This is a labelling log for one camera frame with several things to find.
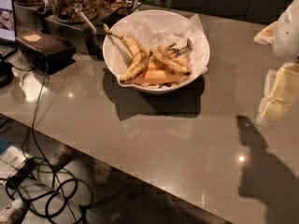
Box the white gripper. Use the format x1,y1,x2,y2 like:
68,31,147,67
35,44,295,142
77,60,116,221
254,0,299,126

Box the papers on floor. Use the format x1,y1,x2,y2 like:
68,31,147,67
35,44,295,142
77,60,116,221
0,146,31,185

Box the black pouch case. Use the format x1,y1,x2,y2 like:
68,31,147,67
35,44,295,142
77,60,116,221
16,30,76,75

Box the white bowl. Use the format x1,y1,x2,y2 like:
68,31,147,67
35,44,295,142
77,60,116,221
102,9,211,95

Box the laptop screen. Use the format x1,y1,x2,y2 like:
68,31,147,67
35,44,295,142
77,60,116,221
0,0,16,42

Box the black cable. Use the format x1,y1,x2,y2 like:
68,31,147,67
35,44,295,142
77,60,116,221
4,63,94,224

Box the white scoop handle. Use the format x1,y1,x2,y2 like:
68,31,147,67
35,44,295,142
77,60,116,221
75,7,97,35

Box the white paper liner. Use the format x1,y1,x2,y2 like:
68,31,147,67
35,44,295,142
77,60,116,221
108,10,208,89

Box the orange fruit slice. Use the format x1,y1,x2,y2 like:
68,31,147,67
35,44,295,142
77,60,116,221
134,58,186,86

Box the spotted banana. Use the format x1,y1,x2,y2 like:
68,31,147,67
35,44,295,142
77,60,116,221
150,39,192,76
103,23,150,84

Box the black tray stand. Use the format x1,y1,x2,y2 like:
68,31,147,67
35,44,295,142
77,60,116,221
13,3,125,56

